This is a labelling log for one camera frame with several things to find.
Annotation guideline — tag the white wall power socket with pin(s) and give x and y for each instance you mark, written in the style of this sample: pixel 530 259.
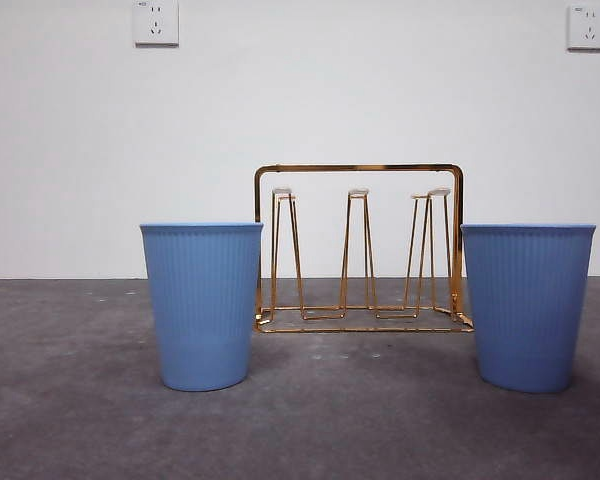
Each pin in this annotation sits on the white wall power socket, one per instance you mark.
pixel 155 25
pixel 587 30

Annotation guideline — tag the blue ribbed plastic cup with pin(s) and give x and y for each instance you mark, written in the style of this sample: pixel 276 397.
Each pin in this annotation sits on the blue ribbed plastic cup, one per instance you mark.
pixel 202 310
pixel 527 310

